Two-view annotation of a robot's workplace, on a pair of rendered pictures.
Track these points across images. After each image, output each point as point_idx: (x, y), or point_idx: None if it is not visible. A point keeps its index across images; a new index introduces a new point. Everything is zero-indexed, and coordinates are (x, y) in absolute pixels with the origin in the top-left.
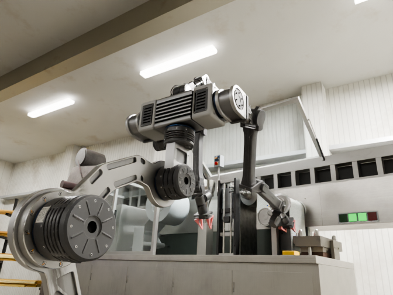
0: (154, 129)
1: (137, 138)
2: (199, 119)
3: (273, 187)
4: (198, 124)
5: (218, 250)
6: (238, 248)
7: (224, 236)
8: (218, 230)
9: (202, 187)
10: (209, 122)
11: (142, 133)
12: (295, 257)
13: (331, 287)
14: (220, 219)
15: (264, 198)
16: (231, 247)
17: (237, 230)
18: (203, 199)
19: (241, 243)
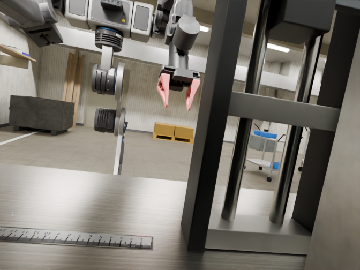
0: (131, 39)
1: (164, 39)
2: (83, 28)
3: None
4: (89, 26)
5: (295, 202)
6: (193, 193)
7: (287, 129)
8: (318, 100)
9: (165, 31)
10: (77, 24)
11: (144, 42)
12: None
13: None
14: (343, 24)
15: (12, 13)
16: (226, 186)
17: (208, 81)
18: (169, 49)
19: (355, 208)
